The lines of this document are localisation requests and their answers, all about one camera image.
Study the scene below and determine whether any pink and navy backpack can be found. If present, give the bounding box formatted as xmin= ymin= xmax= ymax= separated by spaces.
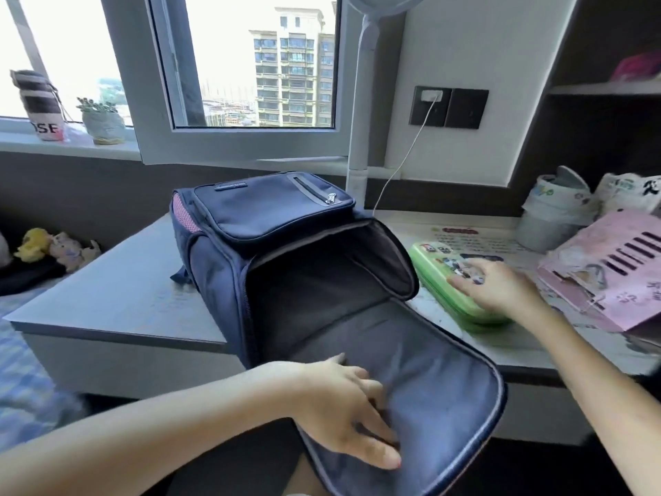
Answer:
xmin=169 ymin=171 xmax=508 ymax=496

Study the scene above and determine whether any white panda print bag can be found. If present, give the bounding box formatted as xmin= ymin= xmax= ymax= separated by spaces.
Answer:
xmin=591 ymin=172 xmax=661 ymax=218

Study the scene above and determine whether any pink cardboard organizer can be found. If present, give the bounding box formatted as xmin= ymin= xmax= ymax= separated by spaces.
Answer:
xmin=536 ymin=209 xmax=661 ymax=334

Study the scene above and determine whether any dark wooden shelf unit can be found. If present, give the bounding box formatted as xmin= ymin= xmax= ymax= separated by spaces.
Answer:
xmin=508 ymin=0 xmax=661 ymax=192

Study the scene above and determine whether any pink round object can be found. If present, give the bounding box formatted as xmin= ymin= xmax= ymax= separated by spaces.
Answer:
xmin=609 ymin=50 xmax=661 ymax=82

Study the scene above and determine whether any striped water bottle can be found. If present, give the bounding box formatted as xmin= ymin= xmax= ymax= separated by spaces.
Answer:
xmin=10 ymin=69 xmax=65 ymax=142

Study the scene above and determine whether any person's right hand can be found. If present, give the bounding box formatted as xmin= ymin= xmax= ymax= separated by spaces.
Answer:
xmin=446 ymin=258 xmax=543 ymax=324

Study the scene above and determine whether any black cushion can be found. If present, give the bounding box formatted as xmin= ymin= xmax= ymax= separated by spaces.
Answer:
xmin=0 ymin=258 xmax=68 ymax=298

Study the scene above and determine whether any green pencil case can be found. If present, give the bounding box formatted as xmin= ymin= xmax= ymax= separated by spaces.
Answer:
xmin=409 ymin=240 xmax=517 ymax=334

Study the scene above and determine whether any yellow plush toy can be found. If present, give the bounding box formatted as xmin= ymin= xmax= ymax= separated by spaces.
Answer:
xmin=14 ymin=227 xmax=52 ymax=264

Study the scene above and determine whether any person's left forearm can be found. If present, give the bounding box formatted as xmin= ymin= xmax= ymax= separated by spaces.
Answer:
xmin=0 ymin=364 xmax=311 ymax=496

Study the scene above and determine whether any white desk lamp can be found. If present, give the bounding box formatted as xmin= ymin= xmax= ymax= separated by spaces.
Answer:
xmin=343 ymin=0 xmax=430 ymax=210

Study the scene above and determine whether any person's left hand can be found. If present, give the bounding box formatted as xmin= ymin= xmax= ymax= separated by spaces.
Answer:
xmin=291 ymin=353 xmax=403 ymax=471

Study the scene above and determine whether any person's right forearm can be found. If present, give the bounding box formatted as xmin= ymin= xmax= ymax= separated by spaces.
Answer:
xmin=516 ymin=304 xmax=661 ymax=496

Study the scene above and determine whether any grey bin with white liner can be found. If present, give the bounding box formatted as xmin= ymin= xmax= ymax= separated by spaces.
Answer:
xmin=515 ymin=165 xmax=595 ymax=254

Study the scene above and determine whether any white framed window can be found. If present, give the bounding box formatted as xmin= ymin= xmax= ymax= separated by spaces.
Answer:
xmin=0 ymin=0 xmax=362 ymax=166

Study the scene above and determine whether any white charging cable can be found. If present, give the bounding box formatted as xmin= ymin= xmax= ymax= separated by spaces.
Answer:
xmin=371 ymin=100 xmax=440 ymax=212

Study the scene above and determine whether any printed desk mat with map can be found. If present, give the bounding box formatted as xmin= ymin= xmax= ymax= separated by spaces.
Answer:
xmin=381 ymin=221 xmax=661 ymax=367

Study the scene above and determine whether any potted succulent plant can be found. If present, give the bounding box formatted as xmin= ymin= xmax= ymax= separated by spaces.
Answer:
xmin=76 ymin=96 xmax=127 ymax=146

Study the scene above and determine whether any pink plush toy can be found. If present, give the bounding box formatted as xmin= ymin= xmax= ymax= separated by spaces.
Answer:
xmin=49 ymin=231 xmax=102 ymax=274

